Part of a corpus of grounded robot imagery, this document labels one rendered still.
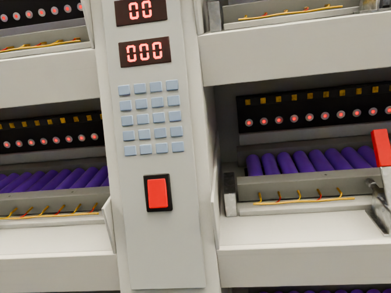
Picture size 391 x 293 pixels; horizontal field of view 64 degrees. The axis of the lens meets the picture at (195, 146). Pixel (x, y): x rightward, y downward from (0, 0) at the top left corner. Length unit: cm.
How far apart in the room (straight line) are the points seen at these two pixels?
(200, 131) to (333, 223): 15
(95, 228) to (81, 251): 4
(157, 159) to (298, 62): 15
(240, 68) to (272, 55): 3
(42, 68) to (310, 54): 25
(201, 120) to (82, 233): 18
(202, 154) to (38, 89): 17
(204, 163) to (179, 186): 3
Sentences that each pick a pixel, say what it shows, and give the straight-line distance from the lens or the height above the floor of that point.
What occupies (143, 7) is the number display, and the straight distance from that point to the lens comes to 30.
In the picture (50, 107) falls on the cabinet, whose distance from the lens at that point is 56.
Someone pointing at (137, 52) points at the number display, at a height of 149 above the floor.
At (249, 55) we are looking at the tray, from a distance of 29.
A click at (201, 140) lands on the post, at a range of 28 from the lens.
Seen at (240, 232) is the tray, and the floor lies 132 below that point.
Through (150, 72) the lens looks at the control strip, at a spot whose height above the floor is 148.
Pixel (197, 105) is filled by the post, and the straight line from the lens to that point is 28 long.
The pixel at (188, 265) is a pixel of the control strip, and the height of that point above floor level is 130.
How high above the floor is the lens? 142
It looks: 3 degrees down
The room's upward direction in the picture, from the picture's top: 5 degrees counter-clockwise
